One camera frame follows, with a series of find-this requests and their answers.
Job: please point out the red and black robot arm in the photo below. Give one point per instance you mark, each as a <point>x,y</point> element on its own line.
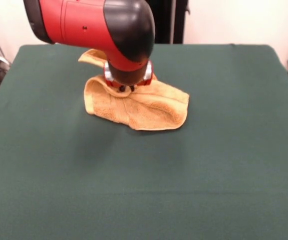
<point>83,22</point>

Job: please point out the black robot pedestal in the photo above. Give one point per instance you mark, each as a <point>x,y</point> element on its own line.
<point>168,22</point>

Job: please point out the tan terry towel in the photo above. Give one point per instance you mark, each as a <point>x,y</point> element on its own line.
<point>153,112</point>

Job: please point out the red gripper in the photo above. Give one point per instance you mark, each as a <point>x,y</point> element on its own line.
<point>148,75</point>

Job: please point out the dark green tablecloth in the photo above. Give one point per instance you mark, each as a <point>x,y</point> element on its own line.
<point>33,200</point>

